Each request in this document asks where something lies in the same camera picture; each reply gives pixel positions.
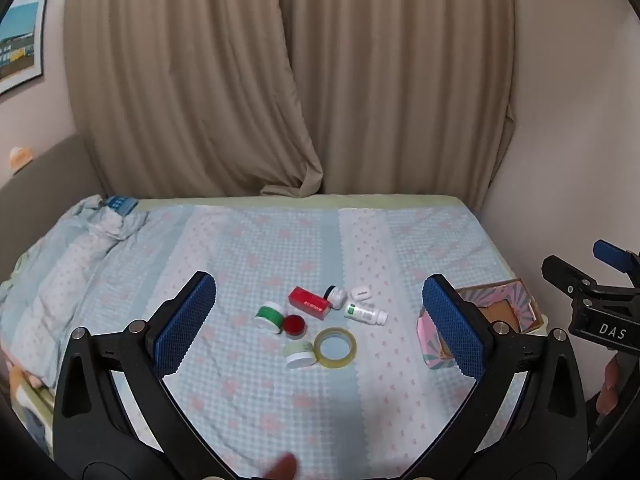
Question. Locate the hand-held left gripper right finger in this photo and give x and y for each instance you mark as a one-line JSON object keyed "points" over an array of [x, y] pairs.
{"points": [[452, 330]]}

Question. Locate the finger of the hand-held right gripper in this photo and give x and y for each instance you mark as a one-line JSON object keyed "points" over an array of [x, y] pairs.
{"points": [[562, 272], [612, 252]]}

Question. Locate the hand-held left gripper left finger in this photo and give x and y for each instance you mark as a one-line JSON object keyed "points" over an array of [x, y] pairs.
{"points": [[185, 325]]}

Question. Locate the cardboard box pink striped flaps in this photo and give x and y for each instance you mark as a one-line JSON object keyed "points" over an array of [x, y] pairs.
{"points": [[500, 310]]}

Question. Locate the white bottle green label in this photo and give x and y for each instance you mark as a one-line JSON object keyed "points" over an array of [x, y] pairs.
{"points": [[365, 313]]}

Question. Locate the red round lid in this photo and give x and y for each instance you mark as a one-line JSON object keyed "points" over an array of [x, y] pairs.
{"points": [[294, 325]]}

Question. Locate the pale green jar white lid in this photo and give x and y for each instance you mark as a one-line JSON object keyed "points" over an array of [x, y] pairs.
{"points": [[300, 355]]}

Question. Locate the person's right hand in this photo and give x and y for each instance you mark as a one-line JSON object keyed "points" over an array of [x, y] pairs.
{"points": [[608, 385]]}

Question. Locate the person's left hand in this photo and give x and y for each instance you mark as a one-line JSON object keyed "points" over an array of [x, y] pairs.
{"points": [[280, 469]]}

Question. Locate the white earbuds case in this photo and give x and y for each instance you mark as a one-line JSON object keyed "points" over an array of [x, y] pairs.
{"points": [[362, 293]]}

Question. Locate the checkered floral blanket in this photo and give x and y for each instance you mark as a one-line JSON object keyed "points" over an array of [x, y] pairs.
{"points": [[260, 250]]}

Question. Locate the white jar dark cap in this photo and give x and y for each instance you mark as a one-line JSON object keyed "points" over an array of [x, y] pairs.
{"points": [[337, 297]]}

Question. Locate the small red box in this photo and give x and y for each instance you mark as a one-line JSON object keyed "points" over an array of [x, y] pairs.
{"points": [[307, 302]]}

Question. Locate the blue packet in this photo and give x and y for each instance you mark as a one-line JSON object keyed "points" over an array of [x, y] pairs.
{"points": [[120, 203]]}

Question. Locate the pale green bed sheet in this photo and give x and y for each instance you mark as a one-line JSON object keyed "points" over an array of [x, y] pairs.
{"points": [[300, 200]]}

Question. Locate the grey bed headboard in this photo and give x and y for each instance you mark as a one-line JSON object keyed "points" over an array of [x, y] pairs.
{"points": [[55, 175]]}

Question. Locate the small orange object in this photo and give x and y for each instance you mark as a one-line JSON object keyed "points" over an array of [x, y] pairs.
{"points": [[20, 157]]}

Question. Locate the beige curtain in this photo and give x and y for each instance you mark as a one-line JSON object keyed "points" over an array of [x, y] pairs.
{"points": [[400, 85], [175, 85]]}

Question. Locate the framed wall poster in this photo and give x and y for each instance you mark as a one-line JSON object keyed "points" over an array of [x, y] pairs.
{"points": [[20, 45]]}

